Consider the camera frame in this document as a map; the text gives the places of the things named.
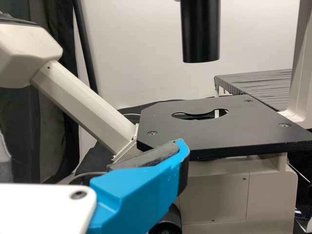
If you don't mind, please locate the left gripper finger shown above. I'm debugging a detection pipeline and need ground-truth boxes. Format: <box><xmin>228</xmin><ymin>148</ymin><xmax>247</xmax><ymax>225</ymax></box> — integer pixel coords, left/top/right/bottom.
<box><xmin>85</xmin><ymin>138</ymin><xmax>191</xmax><ymax>234</ymax></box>

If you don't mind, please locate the cream microscope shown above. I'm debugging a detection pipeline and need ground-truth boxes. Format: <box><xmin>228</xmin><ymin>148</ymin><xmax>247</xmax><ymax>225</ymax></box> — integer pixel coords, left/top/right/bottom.
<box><xmin>0</xmin><ymin>0</ymin><xmax>312</xmax><ymax>234</ymax></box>

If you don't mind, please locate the black platform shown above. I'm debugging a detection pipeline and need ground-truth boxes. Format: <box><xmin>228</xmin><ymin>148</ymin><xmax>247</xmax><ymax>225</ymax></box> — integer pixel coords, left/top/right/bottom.
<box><xmin>214</xmin><ymin>69</ymin><xmax>293</xmax><ymax>113</ymax></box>

